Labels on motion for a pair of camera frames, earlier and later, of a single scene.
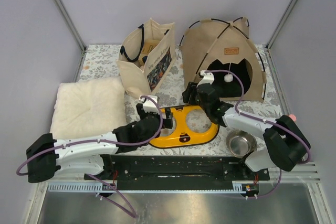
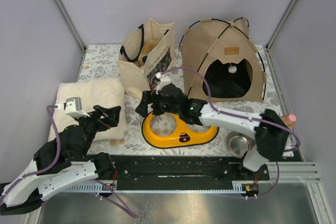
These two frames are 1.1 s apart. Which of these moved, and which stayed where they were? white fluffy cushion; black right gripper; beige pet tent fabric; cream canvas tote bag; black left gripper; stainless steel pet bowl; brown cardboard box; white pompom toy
Moved: black left gripper; black right gripper; white pompom toy
Stayed: cream canvas tote bag; beige pet tent fabric; white fluffy cushion; brown cardboard box; stainless steel pet bowl
